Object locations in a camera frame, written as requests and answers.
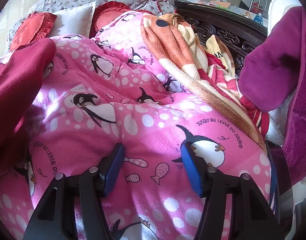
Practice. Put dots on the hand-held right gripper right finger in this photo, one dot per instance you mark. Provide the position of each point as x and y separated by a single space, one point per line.
190 170

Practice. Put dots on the blue bottle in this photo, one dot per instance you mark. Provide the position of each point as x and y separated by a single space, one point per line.
257 18

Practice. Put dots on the orange cartoon print blanket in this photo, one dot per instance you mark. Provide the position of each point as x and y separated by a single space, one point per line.
173 42

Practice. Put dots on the white pillow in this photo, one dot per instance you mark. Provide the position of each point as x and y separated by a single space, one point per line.
73 20

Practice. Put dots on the red heart cushion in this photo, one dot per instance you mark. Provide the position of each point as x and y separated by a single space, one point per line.
30 30
109 11

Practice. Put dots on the dark red knit sweater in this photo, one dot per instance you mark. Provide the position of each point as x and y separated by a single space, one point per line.
15 87

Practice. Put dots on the white padded chair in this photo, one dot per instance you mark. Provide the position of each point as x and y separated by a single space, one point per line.
284 5

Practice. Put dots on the red canister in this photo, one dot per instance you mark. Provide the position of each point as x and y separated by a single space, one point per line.
255 8

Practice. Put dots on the pink penguin print blanket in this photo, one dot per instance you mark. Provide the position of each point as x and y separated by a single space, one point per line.
143 120

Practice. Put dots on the magenta fleece cloth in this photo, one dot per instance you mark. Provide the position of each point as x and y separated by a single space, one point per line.
275 75

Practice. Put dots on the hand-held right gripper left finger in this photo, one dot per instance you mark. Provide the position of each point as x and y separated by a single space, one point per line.
114 170

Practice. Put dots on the orange paper bag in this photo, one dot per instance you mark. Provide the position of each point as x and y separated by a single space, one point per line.
224 4

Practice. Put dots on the clear plastic bag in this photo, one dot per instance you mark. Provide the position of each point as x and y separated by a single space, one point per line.
235 9

